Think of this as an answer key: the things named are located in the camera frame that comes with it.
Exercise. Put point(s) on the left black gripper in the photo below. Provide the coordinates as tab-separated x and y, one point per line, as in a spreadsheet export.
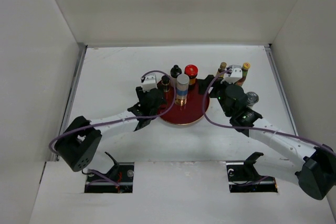
141	94

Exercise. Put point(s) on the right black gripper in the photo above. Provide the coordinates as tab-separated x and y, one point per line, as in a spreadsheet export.
212	94

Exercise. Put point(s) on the black-cap pepper shaker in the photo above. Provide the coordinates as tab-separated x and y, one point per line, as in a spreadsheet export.
166	81

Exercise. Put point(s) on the red-lid chili sauce jar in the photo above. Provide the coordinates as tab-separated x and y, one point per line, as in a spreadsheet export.
191	71

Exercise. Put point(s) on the silver-lid blue-label jar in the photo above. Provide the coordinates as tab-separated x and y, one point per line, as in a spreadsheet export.
182	84

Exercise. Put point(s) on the black-top white salt grinder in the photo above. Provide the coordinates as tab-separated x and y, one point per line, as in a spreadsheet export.
174	73

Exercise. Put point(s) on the green-label red sauce bottle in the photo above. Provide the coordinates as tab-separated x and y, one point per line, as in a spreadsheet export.
245	68

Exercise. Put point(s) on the grey-top white salt grinder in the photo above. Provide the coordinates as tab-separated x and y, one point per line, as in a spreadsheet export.
252	99

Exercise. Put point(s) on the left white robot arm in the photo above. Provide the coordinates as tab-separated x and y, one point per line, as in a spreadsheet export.
79	145

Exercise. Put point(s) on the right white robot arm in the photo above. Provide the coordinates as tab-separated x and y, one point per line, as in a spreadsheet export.
315	161

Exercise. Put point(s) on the small yellow-label oil bottle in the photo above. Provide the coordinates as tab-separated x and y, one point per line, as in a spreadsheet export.
221	69

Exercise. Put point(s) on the red round lacquer tray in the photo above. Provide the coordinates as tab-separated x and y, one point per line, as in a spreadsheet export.
186	114

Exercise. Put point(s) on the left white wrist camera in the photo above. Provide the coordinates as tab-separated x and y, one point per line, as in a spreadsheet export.
148	82

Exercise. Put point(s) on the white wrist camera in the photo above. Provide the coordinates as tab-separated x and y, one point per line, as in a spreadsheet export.
148	82
233	74

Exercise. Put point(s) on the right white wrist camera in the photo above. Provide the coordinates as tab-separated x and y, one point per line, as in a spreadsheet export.
233	74

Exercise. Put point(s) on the right aluminium table rail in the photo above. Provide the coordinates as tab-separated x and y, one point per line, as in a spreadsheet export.
280	87

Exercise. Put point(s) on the aluminium table rail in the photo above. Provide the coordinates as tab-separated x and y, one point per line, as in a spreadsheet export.
73	87
280	87

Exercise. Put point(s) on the left aluminium table rail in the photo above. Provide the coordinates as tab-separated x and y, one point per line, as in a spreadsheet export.
73	87

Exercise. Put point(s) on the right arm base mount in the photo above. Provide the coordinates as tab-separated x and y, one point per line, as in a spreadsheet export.
244	178

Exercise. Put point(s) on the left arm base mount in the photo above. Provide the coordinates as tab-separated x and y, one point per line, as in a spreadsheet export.
117	180

